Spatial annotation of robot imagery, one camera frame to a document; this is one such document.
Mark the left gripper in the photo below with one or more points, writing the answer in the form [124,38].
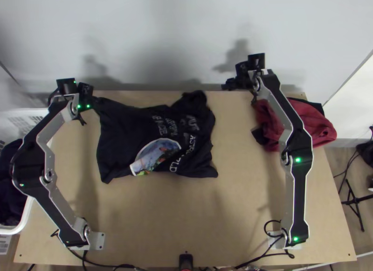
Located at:
[85,91]

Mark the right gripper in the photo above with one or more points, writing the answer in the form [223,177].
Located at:
[243,75]

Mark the white laundry basket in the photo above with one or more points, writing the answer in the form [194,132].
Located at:
[17,180]

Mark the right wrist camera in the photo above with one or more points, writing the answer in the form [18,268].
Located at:
[256,61]

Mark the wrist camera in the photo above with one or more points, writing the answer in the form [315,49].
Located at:
[256,61]
[66,85]

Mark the black tripod stand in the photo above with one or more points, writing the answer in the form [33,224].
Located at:
[357,199]

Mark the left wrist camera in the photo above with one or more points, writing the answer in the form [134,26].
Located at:
[66,85]

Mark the red garment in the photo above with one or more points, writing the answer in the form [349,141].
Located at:
[314,125]

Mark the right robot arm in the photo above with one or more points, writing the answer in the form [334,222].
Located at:
[297,154]

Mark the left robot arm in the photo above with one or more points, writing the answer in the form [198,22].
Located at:
[49,166]

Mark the black printed t-shirt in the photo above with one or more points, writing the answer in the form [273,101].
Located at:
[157,137]

